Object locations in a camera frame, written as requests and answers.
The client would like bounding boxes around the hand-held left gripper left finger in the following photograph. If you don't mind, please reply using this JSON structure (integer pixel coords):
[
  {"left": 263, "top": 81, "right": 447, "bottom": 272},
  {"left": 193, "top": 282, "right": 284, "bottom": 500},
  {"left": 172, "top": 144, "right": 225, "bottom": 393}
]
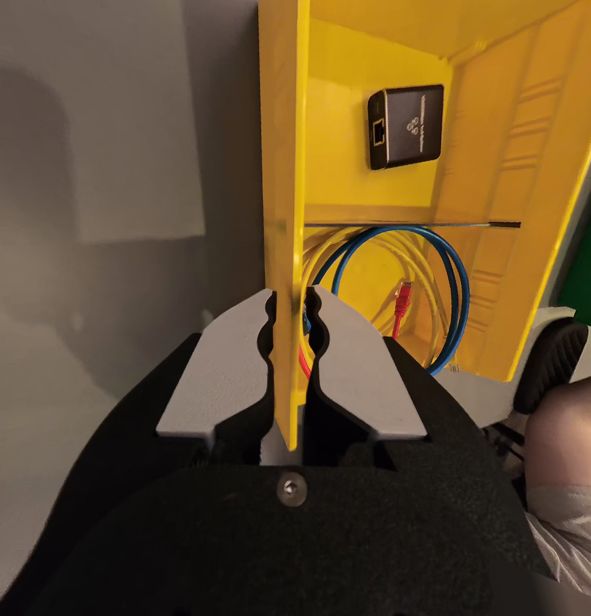
[{"left": 156, "top": 288, "right": 278, "bottom": 440}]

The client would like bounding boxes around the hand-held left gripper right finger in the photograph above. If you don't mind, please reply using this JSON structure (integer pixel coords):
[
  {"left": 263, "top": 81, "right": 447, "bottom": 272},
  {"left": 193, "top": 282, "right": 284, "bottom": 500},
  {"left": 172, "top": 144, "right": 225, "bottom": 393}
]
[{"left": 305, "top": 285, "right": 429, "bottom": 441}]

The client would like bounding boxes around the red ethernet cable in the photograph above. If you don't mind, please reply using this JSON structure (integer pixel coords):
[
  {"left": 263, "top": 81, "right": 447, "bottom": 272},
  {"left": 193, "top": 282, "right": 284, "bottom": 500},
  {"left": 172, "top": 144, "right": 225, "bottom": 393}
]
[{"left": 298, "top": 279, "right": 414, "bottom": 381}]

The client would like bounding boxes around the yellow ethernet cable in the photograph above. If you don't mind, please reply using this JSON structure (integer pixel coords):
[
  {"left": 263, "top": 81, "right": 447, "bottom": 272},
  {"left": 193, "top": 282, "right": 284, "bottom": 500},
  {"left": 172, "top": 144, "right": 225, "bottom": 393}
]
[{"left": 300, "top": 228, "right": 462, "bottom": 373}]

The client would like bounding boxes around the blue ethernet cable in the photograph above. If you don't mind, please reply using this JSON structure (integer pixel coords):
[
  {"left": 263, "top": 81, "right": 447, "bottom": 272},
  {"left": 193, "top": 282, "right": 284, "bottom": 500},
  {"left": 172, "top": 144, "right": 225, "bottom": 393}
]
[{"left": 302, "top": 226, "right": 471, "bottom": 377}]

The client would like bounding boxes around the green plastic bin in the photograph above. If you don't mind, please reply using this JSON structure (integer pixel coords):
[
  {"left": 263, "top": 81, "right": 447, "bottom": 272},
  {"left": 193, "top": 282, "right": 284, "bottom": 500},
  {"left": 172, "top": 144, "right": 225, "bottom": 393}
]
[{"left": 555, "top": 188, "right": 591, "bottom": 328}]

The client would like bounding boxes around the black ethernet switch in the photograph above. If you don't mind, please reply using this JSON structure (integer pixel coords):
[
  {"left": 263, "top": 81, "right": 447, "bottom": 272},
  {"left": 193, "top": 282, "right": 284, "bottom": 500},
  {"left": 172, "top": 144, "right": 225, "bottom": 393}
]
[{"left": 368, "top": 84, "right": 445, "bottom": 171}]

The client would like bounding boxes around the yellow plastic bin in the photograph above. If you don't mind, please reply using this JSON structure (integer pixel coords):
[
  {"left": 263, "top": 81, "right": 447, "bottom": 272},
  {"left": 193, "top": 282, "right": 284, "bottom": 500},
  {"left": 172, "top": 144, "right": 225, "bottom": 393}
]
[{"left": 257, "top": 0, "right": 591, "bottom": 453}]

